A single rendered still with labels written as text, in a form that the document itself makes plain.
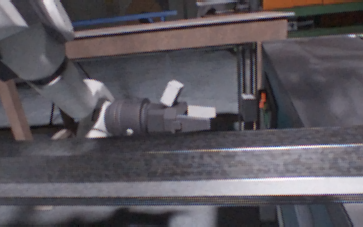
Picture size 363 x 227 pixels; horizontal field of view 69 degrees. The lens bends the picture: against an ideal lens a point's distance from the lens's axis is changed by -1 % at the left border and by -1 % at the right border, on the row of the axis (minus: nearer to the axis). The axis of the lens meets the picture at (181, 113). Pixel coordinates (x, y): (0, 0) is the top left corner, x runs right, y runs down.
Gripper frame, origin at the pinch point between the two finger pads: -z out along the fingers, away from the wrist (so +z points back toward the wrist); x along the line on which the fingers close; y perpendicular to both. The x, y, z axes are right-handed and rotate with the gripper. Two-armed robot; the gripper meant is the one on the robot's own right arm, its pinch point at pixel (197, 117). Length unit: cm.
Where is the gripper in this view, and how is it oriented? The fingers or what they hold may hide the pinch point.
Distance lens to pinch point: 54.0
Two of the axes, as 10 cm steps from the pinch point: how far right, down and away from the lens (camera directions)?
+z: -9.7, 0.2, 2.3
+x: 2.2, -2.0, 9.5
